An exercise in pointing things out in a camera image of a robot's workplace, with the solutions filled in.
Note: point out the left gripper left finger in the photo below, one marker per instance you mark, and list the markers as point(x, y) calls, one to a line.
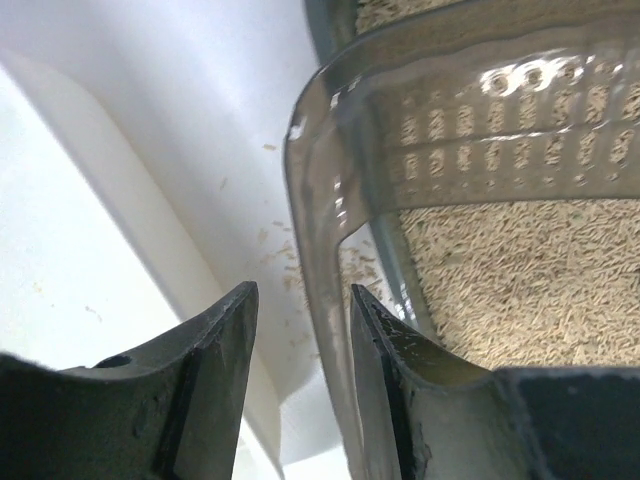
point(170, 408)

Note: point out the white plastic tub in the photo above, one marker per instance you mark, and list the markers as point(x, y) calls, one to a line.
point(176, 112)

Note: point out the brown litter box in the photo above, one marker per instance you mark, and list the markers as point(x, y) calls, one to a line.
point(473, 103)

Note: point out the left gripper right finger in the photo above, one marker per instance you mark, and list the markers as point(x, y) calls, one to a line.
point(429, 414)

